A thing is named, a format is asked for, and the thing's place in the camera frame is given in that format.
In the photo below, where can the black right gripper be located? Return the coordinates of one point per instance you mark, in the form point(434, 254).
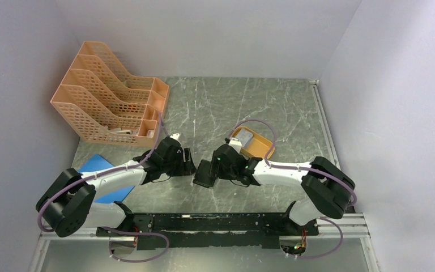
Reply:
point(219, 173)

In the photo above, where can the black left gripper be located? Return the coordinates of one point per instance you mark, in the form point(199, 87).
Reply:
point(186, 168)

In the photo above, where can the black leather card holder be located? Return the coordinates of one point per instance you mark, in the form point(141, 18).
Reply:
point(205, 175)

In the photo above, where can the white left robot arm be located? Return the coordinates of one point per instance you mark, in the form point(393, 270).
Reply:
point(70, 203)

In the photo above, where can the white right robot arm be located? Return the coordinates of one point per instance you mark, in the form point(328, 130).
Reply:
point(327, 190)

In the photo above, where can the credit card in tray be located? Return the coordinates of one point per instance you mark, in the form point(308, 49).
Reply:
point(244, 136)

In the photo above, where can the orange oval tray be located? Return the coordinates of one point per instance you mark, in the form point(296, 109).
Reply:
point(258, 147)

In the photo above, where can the orange mesh file organizer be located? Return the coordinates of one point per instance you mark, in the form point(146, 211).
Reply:
point(104, 103)

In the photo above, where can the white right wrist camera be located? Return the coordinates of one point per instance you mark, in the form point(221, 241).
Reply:
point(234, 143)

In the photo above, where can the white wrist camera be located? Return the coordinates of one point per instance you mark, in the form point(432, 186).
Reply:
point(176, 136)
point(234, 143)

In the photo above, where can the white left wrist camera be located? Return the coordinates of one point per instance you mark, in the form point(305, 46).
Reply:
point(176, 136)

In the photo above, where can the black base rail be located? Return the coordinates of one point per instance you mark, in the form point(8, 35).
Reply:
point(154, 240)

